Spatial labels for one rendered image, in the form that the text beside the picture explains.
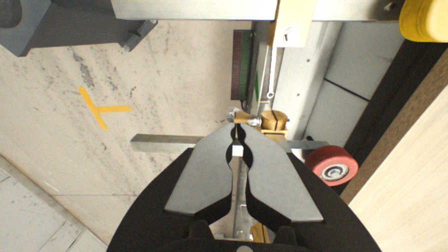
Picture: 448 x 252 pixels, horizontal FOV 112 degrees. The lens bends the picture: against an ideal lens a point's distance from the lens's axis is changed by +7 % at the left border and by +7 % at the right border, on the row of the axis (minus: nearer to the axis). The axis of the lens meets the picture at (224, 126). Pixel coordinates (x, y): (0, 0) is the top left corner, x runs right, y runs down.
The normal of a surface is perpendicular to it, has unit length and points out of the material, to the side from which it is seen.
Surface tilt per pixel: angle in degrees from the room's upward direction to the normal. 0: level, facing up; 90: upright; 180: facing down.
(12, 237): 90
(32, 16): 0
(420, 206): 0
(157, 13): 0
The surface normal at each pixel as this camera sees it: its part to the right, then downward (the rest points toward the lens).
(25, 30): -0.06, 0.53
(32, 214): 0.99, -0.04
